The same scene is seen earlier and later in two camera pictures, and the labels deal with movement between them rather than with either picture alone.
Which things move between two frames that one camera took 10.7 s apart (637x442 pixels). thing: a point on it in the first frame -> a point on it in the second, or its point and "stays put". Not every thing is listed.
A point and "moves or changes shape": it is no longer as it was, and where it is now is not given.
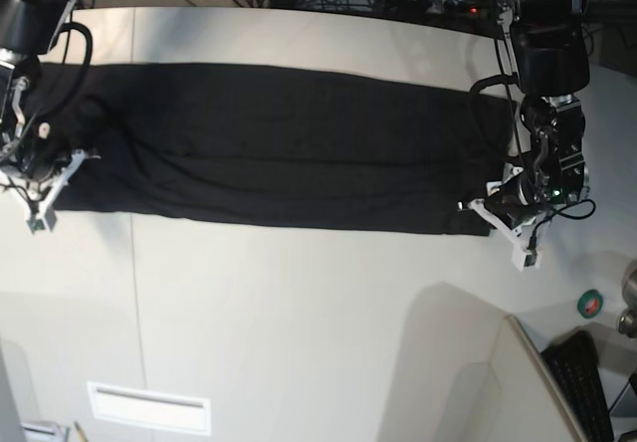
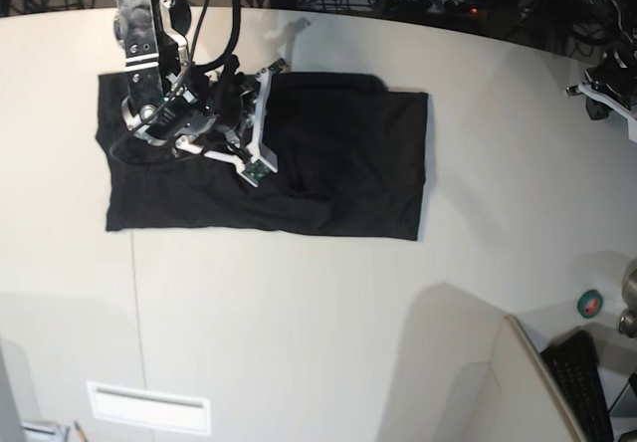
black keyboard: (573, 362) stays put
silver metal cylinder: (628, 321) stays put
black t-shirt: (272, 146) moves or changes shape
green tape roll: (589, 303) stays put
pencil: (82, 437) stays put
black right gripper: (517, 202) -> (615, 74)
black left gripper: (42, 158) -> (231, 103)
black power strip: (427, 6) stays put
